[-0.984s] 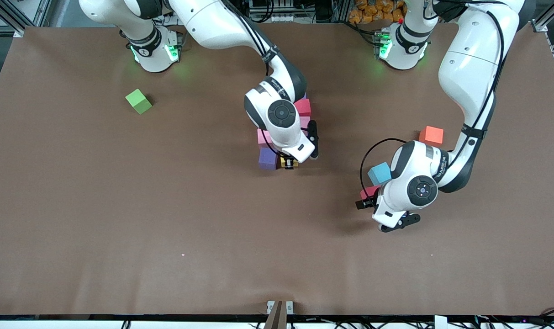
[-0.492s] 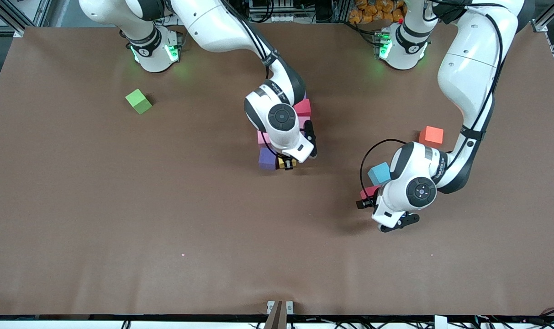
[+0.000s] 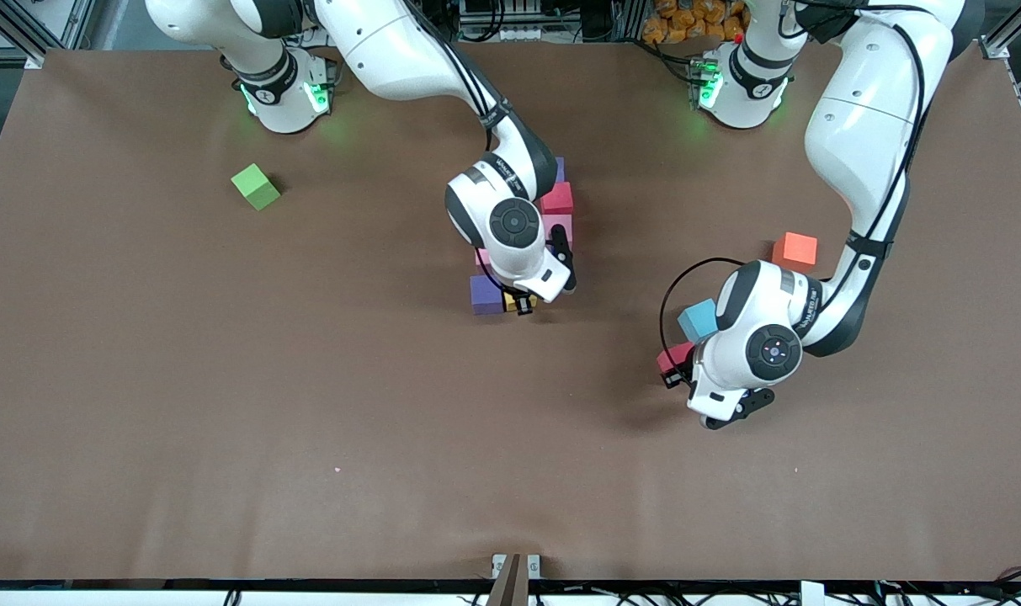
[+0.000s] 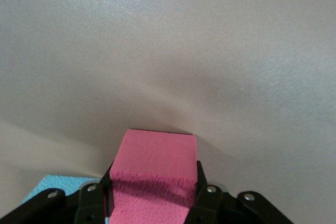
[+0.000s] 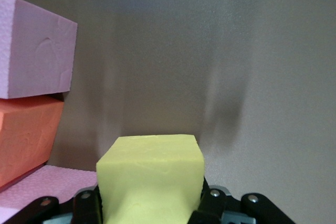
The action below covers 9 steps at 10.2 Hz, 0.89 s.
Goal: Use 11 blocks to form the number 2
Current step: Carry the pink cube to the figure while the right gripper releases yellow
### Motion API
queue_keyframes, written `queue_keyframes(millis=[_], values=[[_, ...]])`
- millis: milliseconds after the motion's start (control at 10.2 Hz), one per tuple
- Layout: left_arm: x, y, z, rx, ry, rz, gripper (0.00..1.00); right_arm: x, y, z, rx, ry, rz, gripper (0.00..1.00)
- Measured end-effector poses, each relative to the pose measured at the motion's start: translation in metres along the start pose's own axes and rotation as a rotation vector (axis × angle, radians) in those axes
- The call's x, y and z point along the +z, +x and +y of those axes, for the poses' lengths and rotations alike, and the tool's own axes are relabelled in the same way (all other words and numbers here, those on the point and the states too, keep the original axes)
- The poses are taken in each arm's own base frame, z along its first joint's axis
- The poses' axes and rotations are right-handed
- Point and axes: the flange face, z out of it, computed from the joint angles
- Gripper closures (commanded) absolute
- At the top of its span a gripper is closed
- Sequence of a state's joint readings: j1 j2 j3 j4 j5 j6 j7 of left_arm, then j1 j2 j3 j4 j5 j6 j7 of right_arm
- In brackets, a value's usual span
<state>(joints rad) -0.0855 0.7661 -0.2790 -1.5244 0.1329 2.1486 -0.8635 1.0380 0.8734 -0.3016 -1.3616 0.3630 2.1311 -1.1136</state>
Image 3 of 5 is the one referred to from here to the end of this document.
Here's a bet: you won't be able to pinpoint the blue foam cube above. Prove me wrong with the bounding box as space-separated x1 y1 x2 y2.
677 298 721 344

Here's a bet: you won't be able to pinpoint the orange foam cube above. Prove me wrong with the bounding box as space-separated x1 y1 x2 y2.
770 231 819 273

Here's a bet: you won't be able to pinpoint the brown table cover sheet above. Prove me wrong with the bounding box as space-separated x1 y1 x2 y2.
0 42 1021 583

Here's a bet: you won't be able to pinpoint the green foam cube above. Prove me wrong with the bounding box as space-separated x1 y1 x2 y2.
231 162 282 211

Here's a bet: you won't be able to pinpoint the orange bagged items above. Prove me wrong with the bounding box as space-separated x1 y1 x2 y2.
642 0 747 45

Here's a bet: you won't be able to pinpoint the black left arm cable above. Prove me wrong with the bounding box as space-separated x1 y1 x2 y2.
659 257 747 359

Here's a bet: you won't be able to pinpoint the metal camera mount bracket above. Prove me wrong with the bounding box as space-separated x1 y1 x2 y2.
485 552 542 606

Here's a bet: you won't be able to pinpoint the aluminium frame rail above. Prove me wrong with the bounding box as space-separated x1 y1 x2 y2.
0 0 98 70
980 0 1021 61

